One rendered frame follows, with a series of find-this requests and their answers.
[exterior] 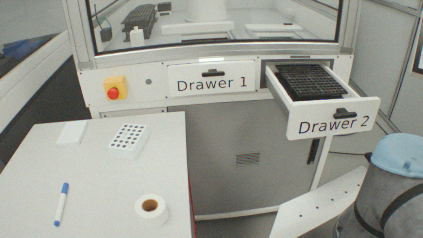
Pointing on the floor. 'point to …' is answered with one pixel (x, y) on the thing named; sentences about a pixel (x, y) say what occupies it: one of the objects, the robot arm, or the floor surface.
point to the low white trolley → (97, 182)
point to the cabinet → (237, 152)
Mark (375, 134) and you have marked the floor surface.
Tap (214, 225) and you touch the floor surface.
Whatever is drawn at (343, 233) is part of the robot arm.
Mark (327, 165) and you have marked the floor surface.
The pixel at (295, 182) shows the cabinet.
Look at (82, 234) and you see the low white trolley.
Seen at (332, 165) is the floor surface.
